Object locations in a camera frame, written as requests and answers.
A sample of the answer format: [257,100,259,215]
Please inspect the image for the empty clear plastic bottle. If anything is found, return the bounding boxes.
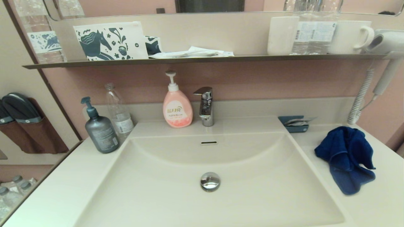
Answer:
[105,83,134,142]

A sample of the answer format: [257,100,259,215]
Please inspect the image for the brown slipper bag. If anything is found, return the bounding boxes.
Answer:
[0,120,37,154]
[17,98,69,154]

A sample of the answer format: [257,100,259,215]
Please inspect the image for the grey metal wall shelf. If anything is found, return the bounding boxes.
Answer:
[22,54,404,70]

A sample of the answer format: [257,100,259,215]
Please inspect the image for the grey slipper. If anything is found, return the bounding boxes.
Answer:
[0,100,15,125]
[2,92,42,124]

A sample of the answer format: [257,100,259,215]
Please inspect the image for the white ceramic sink basin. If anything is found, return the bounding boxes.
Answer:
[73,131,347,227]

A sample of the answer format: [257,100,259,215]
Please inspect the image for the pink hand soap pump bottle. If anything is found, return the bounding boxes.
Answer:
[163,71,193,128]

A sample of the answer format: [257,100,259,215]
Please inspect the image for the white plastic wrapped packets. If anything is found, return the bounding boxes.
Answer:
[148,46,235,59]

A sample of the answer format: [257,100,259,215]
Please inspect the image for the chrome sink drain stopper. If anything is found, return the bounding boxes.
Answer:
[200,172,221,192]

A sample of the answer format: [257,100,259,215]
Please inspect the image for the grey pump bottle teal pump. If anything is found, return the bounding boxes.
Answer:
[80,96,120,154]

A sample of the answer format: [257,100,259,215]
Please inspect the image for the large white horse print pouch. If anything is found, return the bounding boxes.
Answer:
[73,21,149,61]

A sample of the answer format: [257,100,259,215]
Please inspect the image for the blue soap tray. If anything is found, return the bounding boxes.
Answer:
[278,115,310,133]

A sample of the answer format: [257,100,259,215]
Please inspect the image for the white handleless cup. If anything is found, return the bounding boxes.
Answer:
[267,16,300,56]

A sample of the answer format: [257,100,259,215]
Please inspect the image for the clear capped water bottle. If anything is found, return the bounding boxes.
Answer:
[12,175,25,193]
[0,186,22,221]
[20,180,36,197]

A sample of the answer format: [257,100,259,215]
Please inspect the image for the white coiled dryer cord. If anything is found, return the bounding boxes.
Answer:
[347,68,379,125]

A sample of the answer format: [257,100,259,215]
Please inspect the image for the white hair dryer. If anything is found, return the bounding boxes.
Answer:
[366,29,404,96]

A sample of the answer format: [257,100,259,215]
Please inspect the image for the wall mirror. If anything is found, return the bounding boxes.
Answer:
[44,0,404,18]

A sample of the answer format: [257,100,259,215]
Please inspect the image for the water bottle horse print label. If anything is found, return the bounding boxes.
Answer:
[13,0,67,64]

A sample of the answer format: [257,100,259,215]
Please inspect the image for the chrome faucet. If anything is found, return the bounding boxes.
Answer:
[193,86,215,127]

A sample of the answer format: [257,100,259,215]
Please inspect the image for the silver sachet packet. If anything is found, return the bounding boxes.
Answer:
[284,117,318,126]

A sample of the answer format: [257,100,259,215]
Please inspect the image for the white mug with handle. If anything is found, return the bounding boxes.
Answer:
[328,20,375,55]

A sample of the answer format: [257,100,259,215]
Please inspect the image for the clear labelled water bottle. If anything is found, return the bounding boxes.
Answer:
[316,0,338,55]
[290,0,316,55]

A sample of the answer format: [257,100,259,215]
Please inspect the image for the dark blue towel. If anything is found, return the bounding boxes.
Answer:
[314,126,377,195]

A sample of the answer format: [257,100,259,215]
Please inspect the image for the small dark print pouch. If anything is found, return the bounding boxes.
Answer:
[145,36,163,56]

